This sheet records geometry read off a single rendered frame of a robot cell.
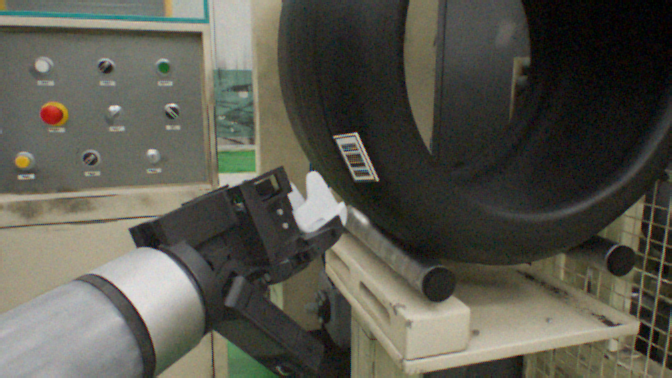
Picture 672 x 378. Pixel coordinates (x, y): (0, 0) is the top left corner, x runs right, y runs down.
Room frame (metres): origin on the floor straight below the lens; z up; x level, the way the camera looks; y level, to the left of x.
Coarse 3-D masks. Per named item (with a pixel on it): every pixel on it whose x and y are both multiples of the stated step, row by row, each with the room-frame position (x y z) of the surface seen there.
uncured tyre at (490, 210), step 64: (320, 0) 0.56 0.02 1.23; (384, 0) 0.53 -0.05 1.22; (576, 0) 0.91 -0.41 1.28; (640, 0) 0.80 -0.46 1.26; (320, 64) 0.55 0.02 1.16; (384, 64) 0.53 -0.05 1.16; (576, 64) 0.92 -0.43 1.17; (640, 64) 0.81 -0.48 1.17; (320, 128) 0.58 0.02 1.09; (384, 128) 0.54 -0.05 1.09; (512, 128) 0.92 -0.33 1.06; (576, 128) 0.88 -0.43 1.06; (640, 128) 0.77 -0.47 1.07; (384, 192) 0.56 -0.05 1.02; (448, 192) 0.56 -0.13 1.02; (512, 192) 0.87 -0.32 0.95; (576, 192) 0.77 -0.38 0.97; (640, 192) 0.65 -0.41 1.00; (448, 256) 0.60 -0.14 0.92; (512, 256) 0.61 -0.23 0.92
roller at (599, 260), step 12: (588, 240) 0.68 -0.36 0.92; (600, 240) 0.67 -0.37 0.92; (564, 252) 0.72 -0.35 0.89; (576, 252) 0.69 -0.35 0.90; (588, 252) 0.67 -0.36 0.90; (600, 252) 0.65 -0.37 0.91; (612, 252) 0.64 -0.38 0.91; (624, 252) 0.64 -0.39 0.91; (600, 264) 0.65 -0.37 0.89; (612, 264) 0.64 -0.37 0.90; (624, 264) 0.64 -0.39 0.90
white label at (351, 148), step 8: (336, 136) 0.55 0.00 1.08; (344, 136) 0.54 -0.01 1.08; (352, 136) 0.53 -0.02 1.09; (344, 144) 0.55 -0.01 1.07; (352, 144) 0.54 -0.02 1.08; (360, 144) 0.53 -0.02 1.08; (344, 152) 0.55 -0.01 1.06; (352, 152) 0.54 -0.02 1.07; (360, 152) 0.53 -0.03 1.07; (352, 160) 0.55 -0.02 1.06; (360, 160) 0.54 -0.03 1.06; (368, 160) 0.53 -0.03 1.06; (352, 168) 0.55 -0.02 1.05; (360, 168) 0.54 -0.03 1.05; (368, 168) 0.53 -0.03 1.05; (360, 176) 0.55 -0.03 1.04; (368, 176) 0.54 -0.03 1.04; (376, 176) 0.53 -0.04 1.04
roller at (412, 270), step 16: (352, 208) 0.85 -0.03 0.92; (352, 224) 0.80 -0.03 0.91; (368, 224) 0.76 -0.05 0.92; (368, 240) 0.73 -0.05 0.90; (384, 240) 0.69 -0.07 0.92; (400, 240) 0.67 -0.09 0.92; (384, 256) 0.67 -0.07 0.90; (400, 256) 0.63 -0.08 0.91; (416, 256) 0.60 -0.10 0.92; (400, 272) 0.62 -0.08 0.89; (416, 272) 0.58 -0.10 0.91; (432, 272) 0.56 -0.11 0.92; (448, 272) 0.56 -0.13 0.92; (416, 288) 0.58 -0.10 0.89; (432, 288) 0.55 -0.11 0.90; (448, 288) 0.56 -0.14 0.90
